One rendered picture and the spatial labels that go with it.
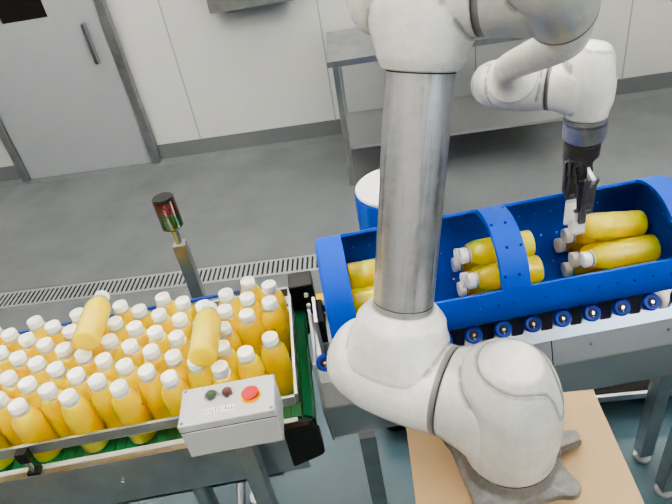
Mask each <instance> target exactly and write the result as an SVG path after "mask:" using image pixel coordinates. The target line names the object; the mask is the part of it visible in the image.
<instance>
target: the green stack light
mask: <svg viewBox="0 0 672 504"><path fill-rule="evenodd" d="M157 217H158V216H157ZM158 220H159V222H160V225H161V228H162V230H163V231H165V232H172V231H176V230H178V229H179V228H181V227H182V226H183V220H182V217H181V214H180V211H179V209H178V211H177V212H176V213H175V214H173V215H171V216H169V217H158Z"/></svg>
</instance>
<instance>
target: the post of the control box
mask: <svg viewBox="0 0 672 504"><path fill-rule="evenodd" d="M234 450H235V452H236V455H237V457H238V460H239V462H240V465H241V467H242V469H243V472H244V474H245V477H246V479H247V482H248V484H249V486H250V489H251V491H252V494H253V496H254V499H255V501H256V504H278V501H277V498H276V496H275V493H274V490H273V488H272V485H271V482H270V480H269V477H268V474H267V471H266V469H265V466H264V463H263V461H262V458H261V455H260V453H259V450H258V447H257V445H254V446H248V447H243V448H237V449H234Z"/></svg>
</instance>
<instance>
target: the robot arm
mask: <svg viewBox="0 0 672 504"><path fill-rule="evenodd" d="M346 5H347V8H348V11H349V14H350V17H351V19H352V20H353V22H354V23H355V25H356V26H357V27H358V28H359V29H360V30H361V31H362V32H363V33H365V34H367V35H370V37H371V40H372V43H373V46H374V49H375V54H376V58H377V60H378V62H379V64H380V66H381V68H385V69H386V76H385V80H384V99H383V117H382V135H381V153H380V172H379V174H380V185H379V203H378V221H377V239H376V257H375V275H374V294H373V296H372V297H371V298H370V299H368V300H367V301H366V302H365V303H364V304H363V305H362V306H361V307H360V308H359V310H358V312H357V316H356V318H353V319H351V320H349V321H348V322H346V323H345V324H344V325H343V326H341V327H340V328H339V330H338V331H337V333H336V334H335V336H334V338H333V339H332V341H331V343H330V346H329V349H328V354H327V370H328V374H329V376H330V379H331V382H332V384H333V385H334V386H335V387H336V389H337V390H338V391H339V392H340V393H341V394H342V395H343V396H344V397H346V398H347V399H348V400H349V401H351V402H352V403H353V404H355V405H356V406H358V407H360V408H361V409H363V410H365V411H367V412H369V413H371V414H373V415H376V416H378V417H380V418H383V419H385V420H387V421H390V422H392V423H395V424H398V425H401V426H404V427H407V428H410V429H413V430H417V431H421V432H425V433H428V434H431V435H434V436H437V437H438V438H440V439H442V441H443V443H444V444H445V445H446V447H447V448H448V449H449V450H450V451H451V453H452V455H453V457H454V460H455V462H456V464H457V467H458V469H459V471H460V474H461V476H462V478H463V481H464V483H465V485H466V488H467V490H468V492H469V495H470V497H471V499H472V502H473V504H547V503H551V502H554V501H558V500H575V499H577V498H579V496H580V493H581V486H580V484H579V482H578V481H577V480H576V479H575V478H574V477H573V476H572V475H571V474H570V473H569V472H568V470H567V469H566V467H565V465H564V464H563V462H562V460H561V455H563V454H565V453H567V452H569V451H571V450H573V449H575V448H577V447H579V446H580V445H581V443H582V440H581V439H580V437H581V436H580V435H579V433H578V432H577V431H576V430H574V429H572V430H564V424H565V401H564V395H563V390H562V386H561V383H560V380H559V377H558V375H557V373H556V371H555V368H554V367H553V365H552V363H551V362H550V360H549V359H548V358H547V356H546V355H545V354H544V353H543V352H542V351H541V350H539V349H538V348H537V347H535V346H534V345H532V344H530V343H528V342H525V341H522V340H519V339H514V338H494V339H490V340H486V341H483V342H480V343H478V344H476V345H474V346H465V347H461V346H458V345H454V344H451V343H450V335H449V331H448V328H447V320H446V317H445V315H444V314H443V312H442V311H441V309H440V308H439V307H438V306H437V305H436V303H435V302H434V297H435V287H436V276H437V266H438V256H439V246H440V236H441V225H442V215H443V205H444V195H445V184H446V174H447V164H448V154H449V143H450V133H451V123H452V113H453V102H454V92H455V82H456V72H457V71H460V70H461V68H462V67H463V65H464V64H465V62H466V61H467V58H468V55H469V52H470V50H471V48H472V46H473V43H474V41H475V38H476V37H481V38H527V39H528V38H531V39H530V40H528V41H526V42H524V43H522V44H521V45H519V46H517V47H515V48H513V49H512V50H510V51H508V52H506V53H505V54H503V55H502V56H501V57H500V58H499V59H497V60H492V61H489V62H487V63H485V64H483V65H481V66H480V67H478V68H477V70H476V71H475V73H474V74H473V77H472V81H471V90H472V94H473V96H474V97H475V99H476V101H478V102H479V103H481V104H482V105H485V106H487V107H490V108H493V109H499V110H509V111H539V110H546V111H553V112H557V113H561V114H564V116H563V129H562V139H563V140H564V141H565V145H564V155H563V156H562V159H563V174H562V194H564V193H565V199H566V201H565V211H564V220H563V224H564V225H568V223H569V221H570V220H571V219H573V223H572V235H578V234H583V233H585V225H586V216H587V213H590V212H593V208H594V202H595V196H596V190H597V185H598V183H599V181H600V178H599V176H597V177H595V176H594V174H593V170H594V167H593V162H594V161H595V160H596V159H597V158H598V157H599V156H600V151H601V143H602V142H603V141H604V140H605V138H606V132H607V124H608V120H609V112H610V109H611V107H612V105H613V103H614V99H615V94H616V88H617V56H616V51H615V48H614V47H613V45H611V44H610V43H608V42H606V41H603V40H596V39H590V37H591V35H592V31H593V28H594V24H595V22H596V20H597V18H598V15H599V12H600V6H601V0H346ZM532 37H533V38H532ZM574 198H576V199H574Z"/></svg>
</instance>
